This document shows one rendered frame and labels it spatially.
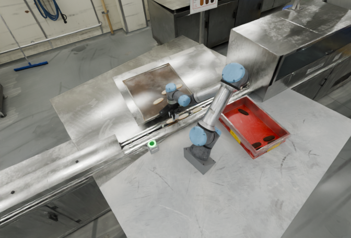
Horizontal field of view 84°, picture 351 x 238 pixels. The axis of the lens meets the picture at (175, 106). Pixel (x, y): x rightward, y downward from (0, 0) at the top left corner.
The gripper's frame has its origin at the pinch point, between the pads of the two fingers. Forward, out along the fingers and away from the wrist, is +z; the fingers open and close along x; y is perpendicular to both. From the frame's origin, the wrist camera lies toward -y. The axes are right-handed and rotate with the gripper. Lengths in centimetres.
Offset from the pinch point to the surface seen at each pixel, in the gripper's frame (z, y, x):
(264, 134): 7, 56, -48
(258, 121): 7, 61, -36
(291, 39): -41, 105, -12
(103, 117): 7, -49, 41
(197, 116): 2.9, 20.2, -7.1
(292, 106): 7, 98, -39
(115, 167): 7, -54, -12
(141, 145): 3.0, -31.3, -8.1
